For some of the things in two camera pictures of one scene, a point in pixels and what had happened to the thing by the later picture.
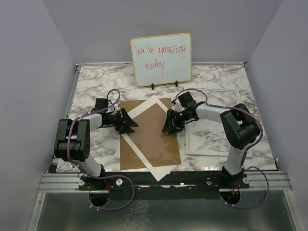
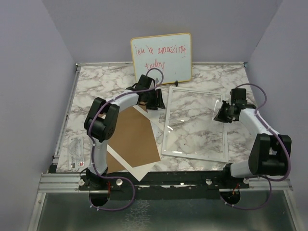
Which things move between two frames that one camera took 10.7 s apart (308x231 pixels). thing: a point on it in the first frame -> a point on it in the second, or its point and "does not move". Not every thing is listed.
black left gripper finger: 126,130 -> 154,107
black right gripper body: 180,118 -> 231,104
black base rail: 137,185 does not move
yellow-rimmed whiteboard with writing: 162,59 does not move
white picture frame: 206,137 -> 223,98
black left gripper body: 115,120 -> 150,98
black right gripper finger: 172,130 -> 223,114
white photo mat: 159,172 -> 139,172
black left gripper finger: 127,119 -> 160,102
